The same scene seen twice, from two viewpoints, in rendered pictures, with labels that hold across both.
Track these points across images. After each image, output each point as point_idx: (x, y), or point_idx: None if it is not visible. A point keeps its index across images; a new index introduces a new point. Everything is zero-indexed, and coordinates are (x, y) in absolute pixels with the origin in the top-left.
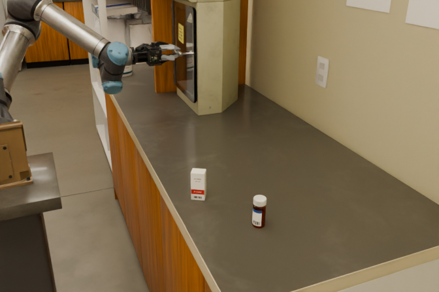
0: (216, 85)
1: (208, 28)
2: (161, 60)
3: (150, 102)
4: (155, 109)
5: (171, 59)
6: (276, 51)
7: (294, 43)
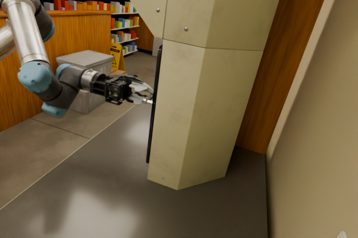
0: (175, 157)
1: (174, 81)
2: (121, 99)
3: (140, 132)
4: (127, 144)
5: (135, 103)
6: (300, 145)
7: (321, 157)
